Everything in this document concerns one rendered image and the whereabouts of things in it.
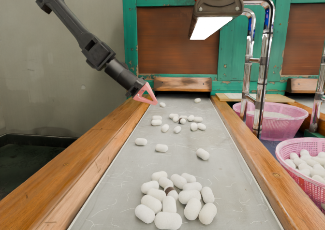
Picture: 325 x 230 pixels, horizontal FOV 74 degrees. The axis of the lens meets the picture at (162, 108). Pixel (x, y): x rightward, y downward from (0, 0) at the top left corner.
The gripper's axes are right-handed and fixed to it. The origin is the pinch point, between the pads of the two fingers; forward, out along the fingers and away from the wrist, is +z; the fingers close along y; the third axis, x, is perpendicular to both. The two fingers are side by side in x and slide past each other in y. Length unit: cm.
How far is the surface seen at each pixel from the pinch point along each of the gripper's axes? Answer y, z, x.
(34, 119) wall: 137, -78, 135
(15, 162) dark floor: 99, -57, 156
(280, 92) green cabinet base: 44, 49, -36
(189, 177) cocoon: -36.2, 11.8, -2.6
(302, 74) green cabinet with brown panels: 45, 51, -49
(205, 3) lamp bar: -33.4, -6.0, -26.8
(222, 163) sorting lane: -27.1, 18.9, -6.2
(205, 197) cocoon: -41.5, 13.7, -4.0
